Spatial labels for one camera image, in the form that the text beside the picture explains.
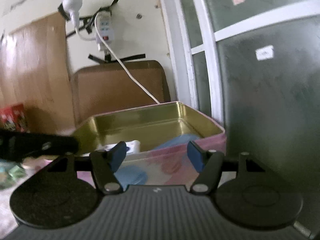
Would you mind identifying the pink metal tin box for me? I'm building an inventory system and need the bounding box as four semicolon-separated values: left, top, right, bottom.
72;102;227;186

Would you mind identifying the white blue tissue packet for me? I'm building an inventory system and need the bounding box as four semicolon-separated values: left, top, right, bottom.
103;140;140;155

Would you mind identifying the blue soft sponge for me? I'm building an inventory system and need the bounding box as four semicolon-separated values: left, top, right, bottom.
117;133;201;190

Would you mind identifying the red cereal box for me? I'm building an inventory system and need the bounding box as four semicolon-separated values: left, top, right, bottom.
1;103;29;132

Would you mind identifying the light green cloth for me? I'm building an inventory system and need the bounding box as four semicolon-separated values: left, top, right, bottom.
0;161;26;190

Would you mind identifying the white window frame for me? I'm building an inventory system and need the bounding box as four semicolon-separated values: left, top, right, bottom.
161;0;319;128

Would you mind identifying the white power cable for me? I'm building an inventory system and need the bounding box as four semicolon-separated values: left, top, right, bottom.
94;15;161;105

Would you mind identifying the large cardboard sheet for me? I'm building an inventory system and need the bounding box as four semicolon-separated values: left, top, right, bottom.
1;13;74;134

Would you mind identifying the brown mesh chair back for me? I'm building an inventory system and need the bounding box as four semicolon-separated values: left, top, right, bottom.
71;60;171;125

